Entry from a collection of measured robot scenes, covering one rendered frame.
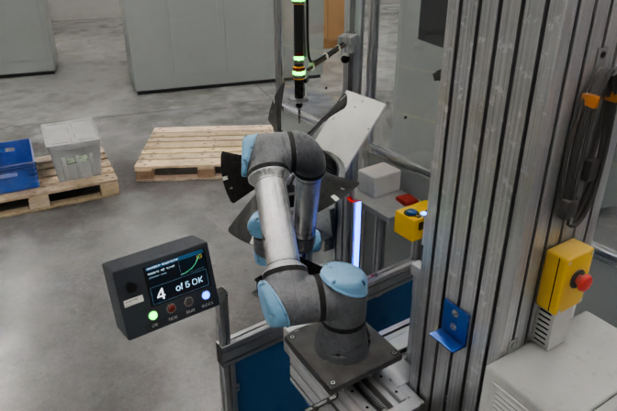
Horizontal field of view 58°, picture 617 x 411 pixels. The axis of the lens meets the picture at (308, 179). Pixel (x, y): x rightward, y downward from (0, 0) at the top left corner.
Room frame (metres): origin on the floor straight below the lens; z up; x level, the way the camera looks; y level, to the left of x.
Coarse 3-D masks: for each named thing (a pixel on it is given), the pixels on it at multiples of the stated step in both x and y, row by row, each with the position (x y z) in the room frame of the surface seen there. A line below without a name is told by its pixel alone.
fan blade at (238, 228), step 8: (256, 200) 1.92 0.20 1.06; (248, 208) 1.90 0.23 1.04; (256, 208) 1.90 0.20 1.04; (240, 216) 1.89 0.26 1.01; (248, 216) 1.88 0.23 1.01; (232, 224) 1.88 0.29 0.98; (240, 224) 1.87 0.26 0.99; (232, 232) 1.86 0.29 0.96; (240, 232) 1.85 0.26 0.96; (248, 232) 1.84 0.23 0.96; (248, 240) 1.82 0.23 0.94
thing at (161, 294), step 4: (160, 284) 1.20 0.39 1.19; (164, 284) 1.20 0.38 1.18; (168, 284) 1.21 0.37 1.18; (152, 288) 1.18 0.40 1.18; (156, 288) 1.19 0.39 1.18; (160, 288) 1.19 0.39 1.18; (164, 288) 1.20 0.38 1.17; (168, 288) 1.20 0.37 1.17; (152, 292) 1.18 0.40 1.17; (156, 292) 1.19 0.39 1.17; (160, 292) 1.19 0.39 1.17; (164, 292) 1.20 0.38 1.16; (168, 292) 1.20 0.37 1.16; (152, 296) 1.18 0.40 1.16; (156, 296) 1.18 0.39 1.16; (160, 296) 1.19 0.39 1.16; (164, 296) 1.19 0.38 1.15; (168, 296) 1.20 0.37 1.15; (152, 300) 1.17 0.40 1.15; (156, 300) 1.18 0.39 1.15; (160, 300) 1.18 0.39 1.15; (164, 300) 1.19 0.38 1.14; (156, 304) 1.17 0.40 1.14
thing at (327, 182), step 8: (328, 176) 1.88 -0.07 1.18; (336, 176) 1.87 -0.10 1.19; (320, 184) 1.82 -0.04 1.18; (328, 184) 1.82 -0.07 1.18; (336, 184) 1.81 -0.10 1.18; (344, 184) 1.81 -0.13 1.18; (352, 184) 1.80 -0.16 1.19; (320, 192) 1.78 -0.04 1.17; (328, 192) 1.78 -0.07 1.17; (336, 192) 1.77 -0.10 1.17; (344, 192) 1.76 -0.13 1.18; (320, 200) 1.74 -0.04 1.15; (328, 200) 1.74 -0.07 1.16; (320, 208) 1.71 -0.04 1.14
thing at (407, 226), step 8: (424, 200) 1.90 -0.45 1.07; (408, 208) 1.83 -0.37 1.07; (416, 208) 1.83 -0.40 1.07; (424, 208) 1.83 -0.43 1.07; (400, 216) 1.79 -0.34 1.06; (408, 216) 1.78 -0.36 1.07; (424, 216) 1.78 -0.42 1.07; (400, 224) 1.79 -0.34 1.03; (408, 224) 1.76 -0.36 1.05; (416, 224) 1.75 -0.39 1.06; (400, 232) 1.79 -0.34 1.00; (408, 232) 1.76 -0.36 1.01; (416, 232) 1.75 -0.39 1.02
